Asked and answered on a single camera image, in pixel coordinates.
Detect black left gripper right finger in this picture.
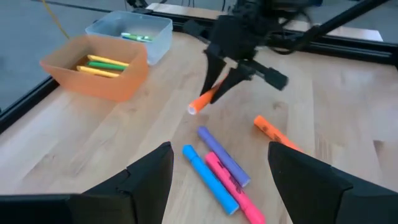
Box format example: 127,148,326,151
267,141,398,224

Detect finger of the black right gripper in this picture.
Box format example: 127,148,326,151
210,64,255,105
200,49,228,96

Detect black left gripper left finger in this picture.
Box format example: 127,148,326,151
0,141,175,224

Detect orange highlighter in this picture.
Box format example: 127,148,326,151
253,114,304,153
187,79,226,116

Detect blue highlighter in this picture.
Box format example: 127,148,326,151
182,144,240,216

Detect pink highlighter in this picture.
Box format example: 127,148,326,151
204,151,267,224

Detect green highlighter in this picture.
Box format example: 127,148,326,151
86,60,127,72

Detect yellow highlighter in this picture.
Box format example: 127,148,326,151
76,65,121,78
86,54,130,67

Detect clear plastic bin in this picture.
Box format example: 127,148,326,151
85,10,174,65

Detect orange plastic bin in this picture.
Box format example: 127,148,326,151
39,34,149,103

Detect yellow hanging cable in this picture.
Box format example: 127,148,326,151
42,0,71,40

